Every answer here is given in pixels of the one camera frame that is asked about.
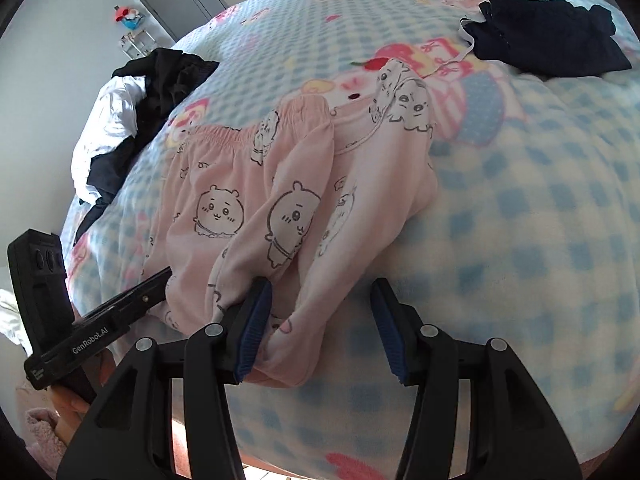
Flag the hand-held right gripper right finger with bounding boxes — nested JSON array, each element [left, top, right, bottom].
[[370, 277, 583, 480]]

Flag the crumpled black garment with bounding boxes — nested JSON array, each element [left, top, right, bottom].
[[111, 47, 221, 136]]

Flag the small white rack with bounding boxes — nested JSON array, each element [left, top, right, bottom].
[[120, 30, 156, 58]]

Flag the person's left hand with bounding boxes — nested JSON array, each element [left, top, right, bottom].
[[52, 384, 93, 446]]

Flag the folded dark navy garment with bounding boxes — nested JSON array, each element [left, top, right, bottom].
[[460, 0, 633, 78]]

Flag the crumpled navy garment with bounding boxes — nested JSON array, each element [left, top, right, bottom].
[[86, 135, 146, 206]]

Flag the pink printed pajama pants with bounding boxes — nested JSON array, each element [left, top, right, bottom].
[[147, 59, 438, 388]]

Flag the crumpled white garment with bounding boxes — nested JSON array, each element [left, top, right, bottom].
[[71, 76, 151, 196]]

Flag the red and blue plush toy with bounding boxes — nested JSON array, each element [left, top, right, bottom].
[[114, 6, 143, 31]]

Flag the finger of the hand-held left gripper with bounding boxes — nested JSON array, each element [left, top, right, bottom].
[[107, 266, 173, 321]]

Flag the blue checked printed blanket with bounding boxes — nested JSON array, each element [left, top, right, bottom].
[[60, 0, 640, 480]]

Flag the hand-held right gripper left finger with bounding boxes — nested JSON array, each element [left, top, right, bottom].
[[56, 277, 273, 480]]

